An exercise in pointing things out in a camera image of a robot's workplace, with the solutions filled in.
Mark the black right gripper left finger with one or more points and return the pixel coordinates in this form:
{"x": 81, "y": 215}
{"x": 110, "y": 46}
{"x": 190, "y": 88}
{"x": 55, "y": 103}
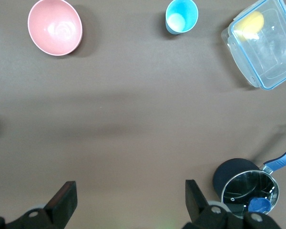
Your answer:
{"x": 59, "y": 205}

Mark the pink bowl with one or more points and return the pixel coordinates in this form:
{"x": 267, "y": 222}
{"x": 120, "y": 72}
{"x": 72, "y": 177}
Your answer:
{"x": 54, "y": 27}

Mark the clear plastic food container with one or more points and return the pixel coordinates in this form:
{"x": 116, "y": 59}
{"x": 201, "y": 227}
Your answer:
{"x": 226, "y": 38}

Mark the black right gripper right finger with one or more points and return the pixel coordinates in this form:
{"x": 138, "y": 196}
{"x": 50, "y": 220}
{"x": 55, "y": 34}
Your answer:
{"x": 197, "y": 207}

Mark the light blue plastic cup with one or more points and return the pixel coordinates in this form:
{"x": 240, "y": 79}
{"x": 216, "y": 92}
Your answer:
{"x": 181, "y": 14}
{"x": 169, "y": 29}

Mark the glass lid with blue knob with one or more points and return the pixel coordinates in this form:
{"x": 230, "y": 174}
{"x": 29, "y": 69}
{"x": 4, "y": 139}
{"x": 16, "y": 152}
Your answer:
{"x": 248, "y": 188}

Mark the yellow round food piece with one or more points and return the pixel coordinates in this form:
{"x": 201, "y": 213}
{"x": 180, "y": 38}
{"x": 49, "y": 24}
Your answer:
{"x": 252, "y": 21}

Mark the clear lid with blue seal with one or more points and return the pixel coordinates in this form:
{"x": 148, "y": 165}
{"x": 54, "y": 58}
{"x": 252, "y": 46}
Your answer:
{"x": 271, "y": 52}

